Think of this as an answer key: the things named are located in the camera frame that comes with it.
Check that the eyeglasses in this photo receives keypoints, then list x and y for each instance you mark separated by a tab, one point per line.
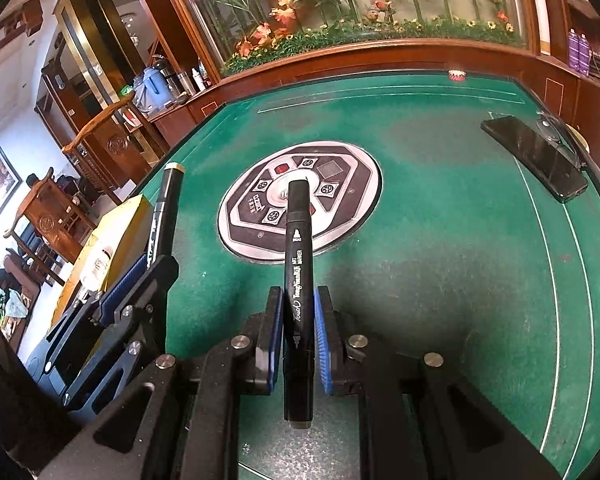
560	135

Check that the artificial flower display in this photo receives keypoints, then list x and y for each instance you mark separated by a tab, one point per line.
350	15

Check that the small white bottle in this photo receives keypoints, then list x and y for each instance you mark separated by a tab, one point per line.
198	80

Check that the black smartphone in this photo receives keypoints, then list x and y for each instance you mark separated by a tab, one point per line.
535	157

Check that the round table control panel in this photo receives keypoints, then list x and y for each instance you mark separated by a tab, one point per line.
340	200

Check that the wooden display cabinet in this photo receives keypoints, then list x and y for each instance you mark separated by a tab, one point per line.
90	50

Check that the silver cup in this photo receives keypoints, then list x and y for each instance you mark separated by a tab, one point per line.
185	84

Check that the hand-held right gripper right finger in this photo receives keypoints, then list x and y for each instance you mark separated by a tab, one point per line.
322	350

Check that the wooden armchair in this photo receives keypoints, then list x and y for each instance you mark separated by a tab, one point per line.
115	145

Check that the blue kettle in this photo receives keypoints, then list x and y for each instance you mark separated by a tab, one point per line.
150	90

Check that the dark thermos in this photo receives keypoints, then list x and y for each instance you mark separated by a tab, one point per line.
166	75

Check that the carved wooden chair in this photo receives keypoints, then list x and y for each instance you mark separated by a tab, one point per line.
50	225

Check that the black marker with grey cap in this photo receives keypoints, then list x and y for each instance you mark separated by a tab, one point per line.
298	260

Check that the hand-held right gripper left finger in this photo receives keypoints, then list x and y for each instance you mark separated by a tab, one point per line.
276	350

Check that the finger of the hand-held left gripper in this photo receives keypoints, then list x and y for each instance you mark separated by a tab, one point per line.
125	285
150	300

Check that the yellow storage box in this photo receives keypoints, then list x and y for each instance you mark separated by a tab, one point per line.
122	225

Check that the small red object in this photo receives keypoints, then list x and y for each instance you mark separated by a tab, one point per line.
456	75

